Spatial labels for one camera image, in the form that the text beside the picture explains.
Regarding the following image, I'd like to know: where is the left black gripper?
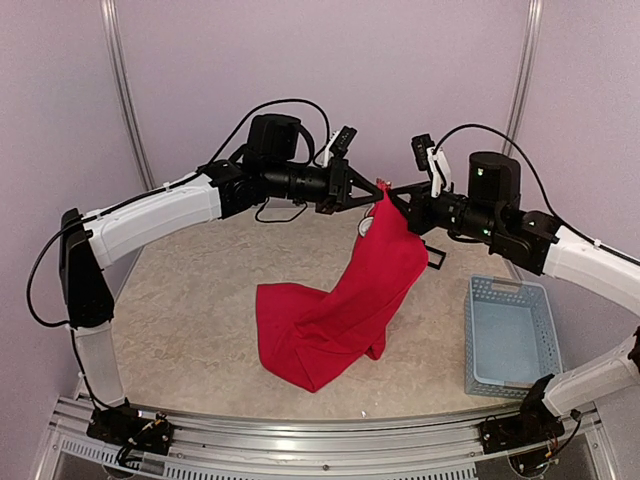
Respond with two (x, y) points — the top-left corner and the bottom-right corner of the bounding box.
(266, 156), (385, 215)

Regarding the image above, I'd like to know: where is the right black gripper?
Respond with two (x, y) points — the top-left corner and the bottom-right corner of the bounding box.
(388, 179), (503, 244)

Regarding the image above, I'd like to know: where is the silver white brooch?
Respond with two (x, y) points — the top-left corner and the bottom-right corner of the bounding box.
(376, 178), (392, 191)

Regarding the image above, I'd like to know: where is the red t-shirt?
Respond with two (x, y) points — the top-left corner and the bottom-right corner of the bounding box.
(256, 197), (428, 393)

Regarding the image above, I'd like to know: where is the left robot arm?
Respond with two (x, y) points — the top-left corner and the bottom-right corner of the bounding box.
(59, 159), (383, 445)

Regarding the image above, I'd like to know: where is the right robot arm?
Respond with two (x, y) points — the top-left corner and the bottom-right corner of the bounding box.
(390, 182), (639, 444)

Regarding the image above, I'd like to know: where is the blue plastic basket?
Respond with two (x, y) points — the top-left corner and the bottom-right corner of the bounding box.
(465, 275), (564, 400)

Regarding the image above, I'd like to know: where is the black square frame right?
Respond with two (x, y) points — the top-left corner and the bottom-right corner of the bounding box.
(425, 245), (447, 270)

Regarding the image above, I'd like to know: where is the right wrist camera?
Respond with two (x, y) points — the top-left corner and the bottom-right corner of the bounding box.
(468, 151), (521, 205)

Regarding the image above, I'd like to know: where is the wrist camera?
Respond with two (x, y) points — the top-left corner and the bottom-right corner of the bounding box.
(246, 114), (301, 161)
(468, 151), (521, 205)

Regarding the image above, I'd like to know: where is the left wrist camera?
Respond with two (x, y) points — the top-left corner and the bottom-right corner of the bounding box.
(246, 114), (301, 161)

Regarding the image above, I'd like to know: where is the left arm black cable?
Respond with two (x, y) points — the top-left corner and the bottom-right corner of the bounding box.
(25, 99), (331, 329)

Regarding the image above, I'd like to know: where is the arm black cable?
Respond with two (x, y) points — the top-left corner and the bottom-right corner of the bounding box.
(25, 99), (331, 329)
(429, 123), (640, 261)

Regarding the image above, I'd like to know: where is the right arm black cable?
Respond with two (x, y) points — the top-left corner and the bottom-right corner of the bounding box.
(429, 123), (640, 261)

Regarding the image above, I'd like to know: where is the right aluminium corner post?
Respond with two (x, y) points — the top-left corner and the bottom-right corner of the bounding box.
(506, 0), (544, 140)

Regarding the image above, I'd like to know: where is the aluminium corner post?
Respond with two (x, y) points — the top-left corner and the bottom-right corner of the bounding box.
(99, 0), (156, 191)
(506, 0), (544, 140)

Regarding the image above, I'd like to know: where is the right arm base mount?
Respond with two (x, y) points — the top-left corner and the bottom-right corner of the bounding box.
(478, 414), (565, 454)

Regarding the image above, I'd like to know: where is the aluminium front rail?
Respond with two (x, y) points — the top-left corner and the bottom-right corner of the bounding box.
(47, 394), (616, 480)

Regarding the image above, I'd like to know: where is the left aluminium corner post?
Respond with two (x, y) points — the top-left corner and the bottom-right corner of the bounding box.
(99, 0), (156, 191)

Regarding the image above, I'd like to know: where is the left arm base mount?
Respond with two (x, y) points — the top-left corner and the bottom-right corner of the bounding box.
(87, 403), (174, 456)

